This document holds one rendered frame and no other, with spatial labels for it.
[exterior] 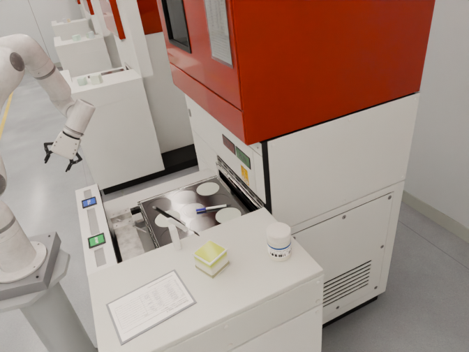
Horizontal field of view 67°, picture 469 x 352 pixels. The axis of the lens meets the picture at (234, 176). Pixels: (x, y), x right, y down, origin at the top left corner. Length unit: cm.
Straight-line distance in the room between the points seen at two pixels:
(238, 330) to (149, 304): 25
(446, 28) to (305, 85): 142
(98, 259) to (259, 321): 56
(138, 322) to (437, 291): 180
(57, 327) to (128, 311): 67
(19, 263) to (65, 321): 35
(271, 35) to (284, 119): 27
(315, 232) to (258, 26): 86
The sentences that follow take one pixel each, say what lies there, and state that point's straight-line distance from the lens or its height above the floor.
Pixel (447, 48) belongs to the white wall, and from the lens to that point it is 247.
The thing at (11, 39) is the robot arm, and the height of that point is 158.
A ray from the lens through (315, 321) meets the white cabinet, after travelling 123.
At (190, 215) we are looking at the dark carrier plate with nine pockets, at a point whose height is 90.
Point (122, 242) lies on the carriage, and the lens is 141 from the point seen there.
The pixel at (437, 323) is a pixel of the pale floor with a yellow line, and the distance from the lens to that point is 227.
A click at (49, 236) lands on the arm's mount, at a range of 161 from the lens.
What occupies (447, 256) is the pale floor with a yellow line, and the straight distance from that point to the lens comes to 264.
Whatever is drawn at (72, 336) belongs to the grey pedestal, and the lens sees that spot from 176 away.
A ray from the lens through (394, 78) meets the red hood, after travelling 143.
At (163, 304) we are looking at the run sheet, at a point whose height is 97.
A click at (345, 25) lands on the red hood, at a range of 122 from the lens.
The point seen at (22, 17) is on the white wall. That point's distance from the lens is 907.
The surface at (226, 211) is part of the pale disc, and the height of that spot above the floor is 90.
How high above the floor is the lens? 175
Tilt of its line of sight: 32 degrees down
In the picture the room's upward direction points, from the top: 7 degrees counter-clockwise
